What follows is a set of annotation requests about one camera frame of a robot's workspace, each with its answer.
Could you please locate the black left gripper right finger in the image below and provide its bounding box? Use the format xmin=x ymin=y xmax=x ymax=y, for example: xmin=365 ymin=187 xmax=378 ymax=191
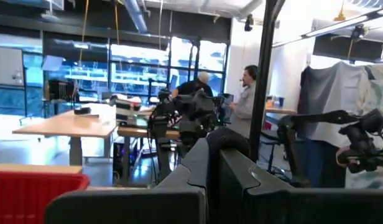
xmin=219 ymin=148 xmax=383 ymax=224

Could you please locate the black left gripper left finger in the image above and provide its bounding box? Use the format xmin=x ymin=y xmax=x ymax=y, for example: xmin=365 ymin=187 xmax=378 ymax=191
xmin=44 ymin=138 xmax=210 ymax=224

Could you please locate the black knit sweater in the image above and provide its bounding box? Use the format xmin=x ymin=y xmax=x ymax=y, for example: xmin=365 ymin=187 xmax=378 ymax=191
xmin=206 ymin=127 xmax=251 ymax=224

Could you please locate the brown wooden desk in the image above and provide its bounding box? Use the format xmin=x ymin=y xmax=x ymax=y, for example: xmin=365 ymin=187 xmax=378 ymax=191
xmin=116 ymin=126 xmax=182 ymax=187

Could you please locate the black equipment stand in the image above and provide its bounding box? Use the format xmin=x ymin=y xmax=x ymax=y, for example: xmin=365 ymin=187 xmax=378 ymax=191
xmin=147 ymin=89 xmax=173 ymax=183

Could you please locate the red ribbed plastic bin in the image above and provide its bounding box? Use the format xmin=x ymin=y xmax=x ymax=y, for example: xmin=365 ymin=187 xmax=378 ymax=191
xmin=0 ymin=170 xmax=91 ymax=224

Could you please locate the light wooden table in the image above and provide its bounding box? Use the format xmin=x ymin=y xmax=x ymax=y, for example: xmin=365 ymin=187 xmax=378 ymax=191
xmin=12 ymin=104 xmax=118 ymax=166

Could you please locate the wooden side table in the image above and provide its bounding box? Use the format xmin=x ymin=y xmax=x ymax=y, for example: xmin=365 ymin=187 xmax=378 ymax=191
xmin=265 ymin=106 xmax=298 ymax=115

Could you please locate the pile of desk clutter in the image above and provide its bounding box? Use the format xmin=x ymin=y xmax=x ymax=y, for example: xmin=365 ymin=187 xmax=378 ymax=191
xmin=109 ymin=93 xmax=144 ymax=126

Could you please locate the small black box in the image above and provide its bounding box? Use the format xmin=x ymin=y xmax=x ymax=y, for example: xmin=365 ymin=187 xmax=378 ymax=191
xmin=73 ymin=106 xmax=93 ymax=116

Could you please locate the person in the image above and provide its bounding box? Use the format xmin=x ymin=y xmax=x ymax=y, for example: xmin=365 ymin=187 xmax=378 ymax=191
xmin=228 ymin=64 xmax=259 ymax=139
xmin=171 ymin=71 xmax=214 ymax=99

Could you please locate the grey hanging sheet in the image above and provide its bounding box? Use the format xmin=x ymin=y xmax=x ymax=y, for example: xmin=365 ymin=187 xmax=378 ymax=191
xmin=296 ymin=60 xmax=383 ymax=149

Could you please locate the black electronic device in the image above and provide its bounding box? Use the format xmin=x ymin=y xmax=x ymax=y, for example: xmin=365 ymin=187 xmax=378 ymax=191
xmin=47 ymin=78 xmax=76 ymax=103

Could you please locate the ceiling light bar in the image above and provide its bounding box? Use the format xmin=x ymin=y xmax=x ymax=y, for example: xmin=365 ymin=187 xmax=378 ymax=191
xmin=271 ymin=6 xmax=383 ymax=49

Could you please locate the blue ceiling pipe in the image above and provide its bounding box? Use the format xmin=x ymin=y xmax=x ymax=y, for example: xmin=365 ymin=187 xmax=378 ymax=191
xmin=121 ymin=0 xmax=149 ymax=34

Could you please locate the white wall board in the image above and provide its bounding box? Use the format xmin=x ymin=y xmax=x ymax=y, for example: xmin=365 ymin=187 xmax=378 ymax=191
xmin=0 ymin=45 xmax=25 ymax=87

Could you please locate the yellow hanging cable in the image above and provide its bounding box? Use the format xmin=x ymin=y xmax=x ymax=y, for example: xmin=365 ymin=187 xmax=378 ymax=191
xmin=78 ymin=0 xmax=90 ymax=65

